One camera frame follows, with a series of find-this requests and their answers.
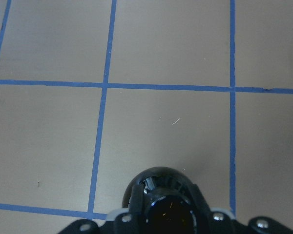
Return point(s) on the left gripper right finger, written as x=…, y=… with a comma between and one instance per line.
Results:
x=220, y=222

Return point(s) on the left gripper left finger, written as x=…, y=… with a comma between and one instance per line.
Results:
x=128, y=220

